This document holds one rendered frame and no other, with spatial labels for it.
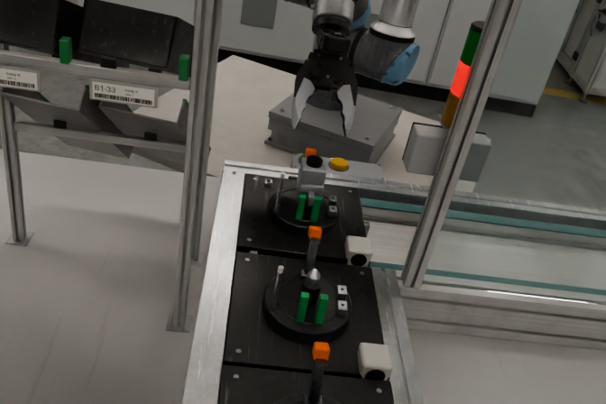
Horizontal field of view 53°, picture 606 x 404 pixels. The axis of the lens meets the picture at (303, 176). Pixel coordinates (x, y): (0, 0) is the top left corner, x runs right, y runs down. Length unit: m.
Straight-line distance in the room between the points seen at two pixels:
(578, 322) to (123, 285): 0.83
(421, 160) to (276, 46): 3.27
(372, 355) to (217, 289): 0.27
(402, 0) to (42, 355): 1.07
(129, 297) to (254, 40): 3.22
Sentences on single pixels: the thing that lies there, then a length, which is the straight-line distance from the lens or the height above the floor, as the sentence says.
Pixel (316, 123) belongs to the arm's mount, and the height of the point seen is 0.96.
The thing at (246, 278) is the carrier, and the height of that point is 0.97.
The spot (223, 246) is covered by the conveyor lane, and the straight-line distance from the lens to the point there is 1.10.
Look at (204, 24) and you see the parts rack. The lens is 0.79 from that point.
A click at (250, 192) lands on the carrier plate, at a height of 0.97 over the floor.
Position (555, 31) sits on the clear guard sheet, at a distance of 0.92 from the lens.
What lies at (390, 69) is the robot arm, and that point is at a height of 1.12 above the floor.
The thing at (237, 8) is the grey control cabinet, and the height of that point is 0.40.
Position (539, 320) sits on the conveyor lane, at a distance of 1.22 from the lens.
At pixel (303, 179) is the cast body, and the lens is 1.10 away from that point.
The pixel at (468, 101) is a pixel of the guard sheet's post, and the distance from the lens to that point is 0.91.
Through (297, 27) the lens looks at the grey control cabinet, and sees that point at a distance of 4.14.
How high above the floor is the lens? 1.65
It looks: 32 degrees down
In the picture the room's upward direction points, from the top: 11 degrees clockwise
